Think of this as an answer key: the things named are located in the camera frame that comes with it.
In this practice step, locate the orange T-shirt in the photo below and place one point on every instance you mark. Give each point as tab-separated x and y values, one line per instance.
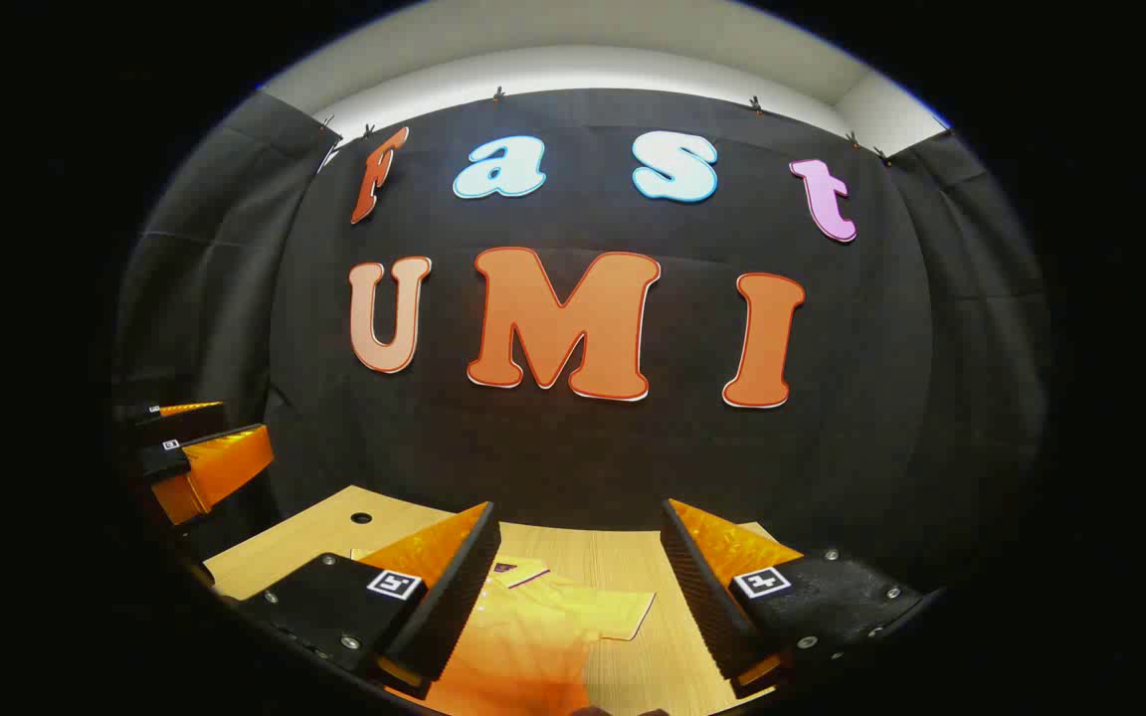
523	636

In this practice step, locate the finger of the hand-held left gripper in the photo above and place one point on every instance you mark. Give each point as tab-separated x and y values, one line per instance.
225	462
140	412

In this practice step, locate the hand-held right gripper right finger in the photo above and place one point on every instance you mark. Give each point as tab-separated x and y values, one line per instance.
707	597

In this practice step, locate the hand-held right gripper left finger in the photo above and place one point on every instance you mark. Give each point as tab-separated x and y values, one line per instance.
454	607

